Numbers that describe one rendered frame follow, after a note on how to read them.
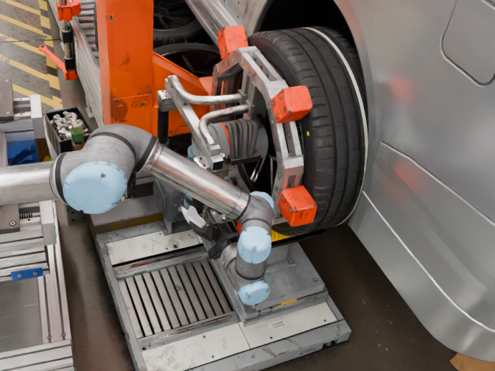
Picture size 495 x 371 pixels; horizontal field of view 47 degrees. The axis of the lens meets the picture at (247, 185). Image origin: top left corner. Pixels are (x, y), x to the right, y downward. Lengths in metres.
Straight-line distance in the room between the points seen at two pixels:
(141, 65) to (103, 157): 0.94
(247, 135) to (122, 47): 0.69
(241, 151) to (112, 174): 0.47
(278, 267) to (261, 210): 0.90
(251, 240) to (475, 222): 0.49
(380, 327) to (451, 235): 1.17
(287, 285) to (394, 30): 1.14
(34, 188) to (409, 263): 0.94
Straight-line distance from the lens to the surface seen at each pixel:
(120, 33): 2.05
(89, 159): 1.22
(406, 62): 1.44
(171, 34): 3.11
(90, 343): 2.34
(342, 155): 1.62
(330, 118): 1.60
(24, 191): 1.31
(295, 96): 1.53
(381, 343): 2.49
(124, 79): 2.14
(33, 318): 2.17
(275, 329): 2.31
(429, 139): 1.41
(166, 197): 2.30
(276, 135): 1.59
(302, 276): 2.29
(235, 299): 2.29
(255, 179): 2.05
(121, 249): 2.51
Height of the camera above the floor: 1.97
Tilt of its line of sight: 42 degrees down
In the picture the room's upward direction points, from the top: 9 degrees clockwise
